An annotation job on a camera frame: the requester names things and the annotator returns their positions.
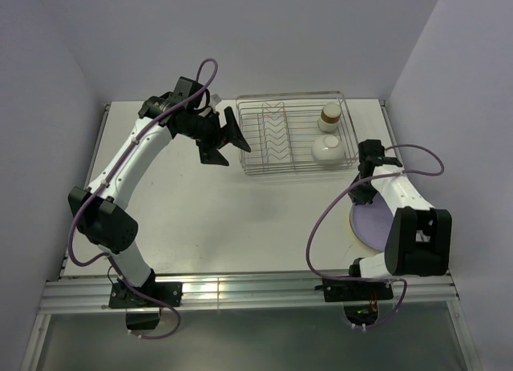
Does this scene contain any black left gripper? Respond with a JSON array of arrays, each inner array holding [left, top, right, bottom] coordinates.
[[179, 107, 250, 167]]

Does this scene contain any purple plastic plate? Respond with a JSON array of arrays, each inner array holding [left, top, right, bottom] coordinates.
[[349, 194, 394, 252]]

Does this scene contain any white ceramic bowl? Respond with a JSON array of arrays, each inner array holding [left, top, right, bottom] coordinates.
[[311, 135, 345, 164]]

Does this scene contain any white cup with wood patches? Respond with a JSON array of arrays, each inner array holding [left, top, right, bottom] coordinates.
[[317, 103, 342, 133]]

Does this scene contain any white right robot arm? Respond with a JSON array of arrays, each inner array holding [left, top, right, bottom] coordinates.
[[346, 158, 452, 299]]

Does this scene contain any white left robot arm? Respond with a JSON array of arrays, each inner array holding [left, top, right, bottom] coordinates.
[[68, 92, 251, 306]]

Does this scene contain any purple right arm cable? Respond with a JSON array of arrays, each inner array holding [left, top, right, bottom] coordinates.
[[305, 143, 446, 328]]

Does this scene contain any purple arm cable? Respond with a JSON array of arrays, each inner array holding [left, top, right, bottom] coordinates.
[[68, 58, 183, 341], [305, 143, 446, 328]]

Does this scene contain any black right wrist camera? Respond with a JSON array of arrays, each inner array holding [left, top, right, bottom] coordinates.
[[358, 139, 402, 169]]

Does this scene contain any metal wire dish rack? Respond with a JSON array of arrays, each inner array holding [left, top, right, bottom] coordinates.
[[236, 91, 358, 175]]

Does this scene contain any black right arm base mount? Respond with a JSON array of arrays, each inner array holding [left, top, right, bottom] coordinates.
[[314, 278, 394, 303]]

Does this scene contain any aluminium table edge rail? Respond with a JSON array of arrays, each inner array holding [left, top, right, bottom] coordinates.
[[37, 272, 459, 315]]

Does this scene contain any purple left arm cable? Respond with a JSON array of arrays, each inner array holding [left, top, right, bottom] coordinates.
[[68, 58, 183, 341]]

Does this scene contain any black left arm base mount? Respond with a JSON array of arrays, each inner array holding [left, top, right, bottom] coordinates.
[[108, 281, 183, 309]]

